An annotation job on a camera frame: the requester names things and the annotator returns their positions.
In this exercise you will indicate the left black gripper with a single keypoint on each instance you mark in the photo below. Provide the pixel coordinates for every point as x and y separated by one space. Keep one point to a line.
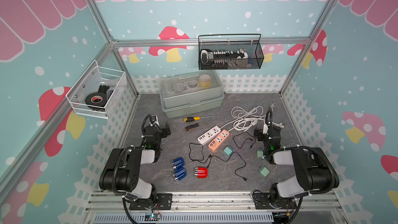
162 130

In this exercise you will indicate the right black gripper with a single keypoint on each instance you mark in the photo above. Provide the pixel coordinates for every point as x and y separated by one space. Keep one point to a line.
261 133

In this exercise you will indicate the teal charger adapter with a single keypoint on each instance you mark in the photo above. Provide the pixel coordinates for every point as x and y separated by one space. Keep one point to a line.
228 151

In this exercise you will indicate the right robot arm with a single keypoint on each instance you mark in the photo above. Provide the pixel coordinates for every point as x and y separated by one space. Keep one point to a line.
314 173

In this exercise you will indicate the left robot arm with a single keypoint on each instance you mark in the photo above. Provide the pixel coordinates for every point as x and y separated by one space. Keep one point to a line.
121 174

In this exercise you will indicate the blue shaver upper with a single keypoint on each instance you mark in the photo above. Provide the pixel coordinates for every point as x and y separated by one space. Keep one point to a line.
178 163

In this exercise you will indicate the blue shaver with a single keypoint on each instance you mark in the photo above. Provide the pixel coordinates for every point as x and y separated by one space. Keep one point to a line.
178 163
179 174

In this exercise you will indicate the blue shaver lower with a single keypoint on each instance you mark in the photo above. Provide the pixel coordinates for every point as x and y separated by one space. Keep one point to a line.
179 174

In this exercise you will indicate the red electric shaver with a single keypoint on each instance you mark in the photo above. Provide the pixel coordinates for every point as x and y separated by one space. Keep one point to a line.
201 172

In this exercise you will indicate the green charger adapter upper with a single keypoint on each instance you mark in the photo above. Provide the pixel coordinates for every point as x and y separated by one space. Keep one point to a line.
260 154

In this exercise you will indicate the green charger adapter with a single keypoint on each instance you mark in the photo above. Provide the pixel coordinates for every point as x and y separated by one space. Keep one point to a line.
260 154
263 171

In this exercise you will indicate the green charger adapter lower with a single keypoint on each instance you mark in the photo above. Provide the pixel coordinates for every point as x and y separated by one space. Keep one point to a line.
263 171

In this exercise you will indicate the green plastic storage box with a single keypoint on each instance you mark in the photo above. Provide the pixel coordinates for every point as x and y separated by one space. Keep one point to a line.
181 95

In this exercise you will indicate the white power strip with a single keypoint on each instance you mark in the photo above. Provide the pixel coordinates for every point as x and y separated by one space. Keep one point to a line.
209 135

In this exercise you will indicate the orange power strip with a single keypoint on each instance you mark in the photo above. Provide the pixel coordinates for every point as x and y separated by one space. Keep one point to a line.
218 140

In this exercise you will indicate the black tape roll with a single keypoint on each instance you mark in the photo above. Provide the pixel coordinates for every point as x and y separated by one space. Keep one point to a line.
96 101

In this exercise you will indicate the yellow tape roll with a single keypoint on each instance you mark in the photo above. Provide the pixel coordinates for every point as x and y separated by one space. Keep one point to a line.
205 81

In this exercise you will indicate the black power strip in basket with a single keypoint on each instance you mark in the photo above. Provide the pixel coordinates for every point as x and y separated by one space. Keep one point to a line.
223 58

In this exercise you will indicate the orange handled screwdriver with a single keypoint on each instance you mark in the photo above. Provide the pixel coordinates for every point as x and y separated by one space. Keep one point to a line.
192 126

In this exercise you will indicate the yellow handled screwdriver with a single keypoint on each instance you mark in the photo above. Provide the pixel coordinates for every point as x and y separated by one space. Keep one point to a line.
191 119

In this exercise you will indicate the clear acrylic wall bin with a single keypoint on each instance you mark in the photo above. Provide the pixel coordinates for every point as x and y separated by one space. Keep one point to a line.
110 81

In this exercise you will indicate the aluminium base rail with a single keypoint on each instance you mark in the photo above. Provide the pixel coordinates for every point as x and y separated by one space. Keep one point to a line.
210 207

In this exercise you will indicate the black wire mesh basket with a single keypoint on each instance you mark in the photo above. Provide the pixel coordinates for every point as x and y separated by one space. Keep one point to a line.
249 43

